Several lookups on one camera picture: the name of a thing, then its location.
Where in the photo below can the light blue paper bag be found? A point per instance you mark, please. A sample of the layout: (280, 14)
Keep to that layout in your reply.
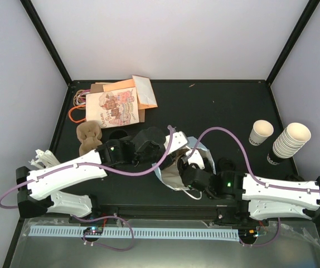
(173, 171)

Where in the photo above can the brown pulp cup carrier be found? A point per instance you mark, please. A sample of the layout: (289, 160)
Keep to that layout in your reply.
(89, 134)

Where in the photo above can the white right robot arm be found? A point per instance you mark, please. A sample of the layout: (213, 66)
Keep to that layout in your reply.
(250, 198)

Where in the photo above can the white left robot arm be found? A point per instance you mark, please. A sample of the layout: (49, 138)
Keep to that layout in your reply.
(41, 191)

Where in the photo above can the black coffee cup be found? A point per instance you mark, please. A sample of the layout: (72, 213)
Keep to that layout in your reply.
(118, 135)

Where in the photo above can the illustrated greeting card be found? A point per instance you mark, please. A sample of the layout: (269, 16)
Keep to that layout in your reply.
(114, 108)

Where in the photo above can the black cup lid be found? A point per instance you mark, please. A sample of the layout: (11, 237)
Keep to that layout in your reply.
(225, 164)

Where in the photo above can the brown cardboard sleeve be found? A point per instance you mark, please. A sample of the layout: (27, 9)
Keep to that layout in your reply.
(97, 87)

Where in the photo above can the rubber bands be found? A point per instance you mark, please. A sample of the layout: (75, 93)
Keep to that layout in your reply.
(79, 103)

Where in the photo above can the white plastic cutlery pile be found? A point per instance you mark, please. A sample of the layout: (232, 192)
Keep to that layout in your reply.
(44, 159)

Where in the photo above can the stack of white paper cups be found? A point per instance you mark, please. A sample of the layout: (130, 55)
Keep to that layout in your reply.
(288, 143)

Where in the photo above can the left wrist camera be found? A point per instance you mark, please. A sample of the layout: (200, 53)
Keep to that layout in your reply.
(179, 141)

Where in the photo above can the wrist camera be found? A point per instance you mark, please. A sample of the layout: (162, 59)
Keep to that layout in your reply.
(194, 157)
(179, 141)

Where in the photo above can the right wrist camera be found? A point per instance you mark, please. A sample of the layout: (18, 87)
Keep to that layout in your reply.
(194, 157)

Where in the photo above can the light blue cable duct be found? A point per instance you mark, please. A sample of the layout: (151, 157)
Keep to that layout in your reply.
(136, 233)

